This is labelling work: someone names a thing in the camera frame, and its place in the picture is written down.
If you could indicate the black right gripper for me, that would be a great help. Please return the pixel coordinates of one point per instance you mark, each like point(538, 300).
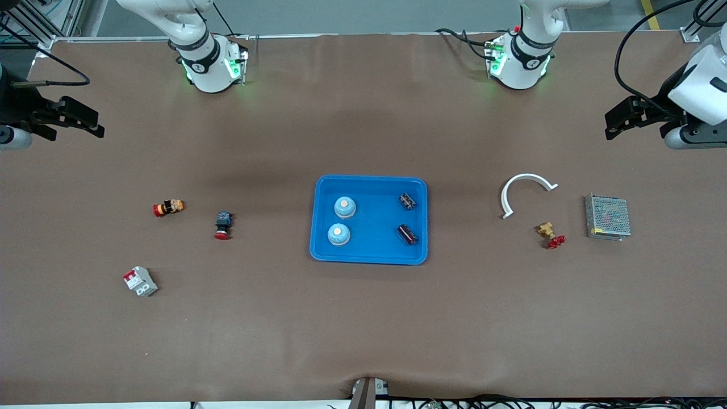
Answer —
point(17, 107)

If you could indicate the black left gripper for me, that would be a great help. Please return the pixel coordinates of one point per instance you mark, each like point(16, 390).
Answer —
point(660, 107)

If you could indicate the short dark brown capacitor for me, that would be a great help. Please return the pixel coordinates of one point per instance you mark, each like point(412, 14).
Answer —
point(407, 201)

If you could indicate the long dark brown capacitor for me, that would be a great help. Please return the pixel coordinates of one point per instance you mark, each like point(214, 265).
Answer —
point(406, 234)

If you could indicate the light blue dome bell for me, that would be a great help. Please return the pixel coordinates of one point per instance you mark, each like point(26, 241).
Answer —
point(338, 234)
point(345, 207)

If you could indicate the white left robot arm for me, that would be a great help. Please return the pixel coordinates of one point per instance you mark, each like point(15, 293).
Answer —
point(514, 79)

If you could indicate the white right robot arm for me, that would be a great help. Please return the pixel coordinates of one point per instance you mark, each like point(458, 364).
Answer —
point(210, 76)

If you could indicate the perforated metal power supply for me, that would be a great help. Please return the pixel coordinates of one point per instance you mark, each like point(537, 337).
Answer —
point(608, 217)

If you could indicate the white curved plastic clamp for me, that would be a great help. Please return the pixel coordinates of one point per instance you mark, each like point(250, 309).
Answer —
point(529, 176)

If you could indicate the red cap orange push button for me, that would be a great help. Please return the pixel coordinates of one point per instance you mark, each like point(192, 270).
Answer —
point(169, 207)

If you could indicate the brass valve red handwheel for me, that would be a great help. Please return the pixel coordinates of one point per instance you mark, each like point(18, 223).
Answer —
point(547, 229)

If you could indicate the white red circuit breaker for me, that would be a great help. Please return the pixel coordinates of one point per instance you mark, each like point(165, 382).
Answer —
point(141, 281)

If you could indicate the red cap blue push button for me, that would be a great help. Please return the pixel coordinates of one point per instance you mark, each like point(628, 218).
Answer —
point(223, 221)

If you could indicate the blue plastic tray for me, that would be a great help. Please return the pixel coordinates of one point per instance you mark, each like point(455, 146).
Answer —
point(375, 227)

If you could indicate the brown table mat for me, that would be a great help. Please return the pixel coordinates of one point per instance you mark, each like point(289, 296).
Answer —
point(363, 318)

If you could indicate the aluminium frame profile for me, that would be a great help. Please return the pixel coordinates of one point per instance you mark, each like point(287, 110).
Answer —
point(690, 35)
point(71, 17)

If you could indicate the metal table edge bracket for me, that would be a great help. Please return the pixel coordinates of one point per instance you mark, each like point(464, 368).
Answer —
point(363, 395)

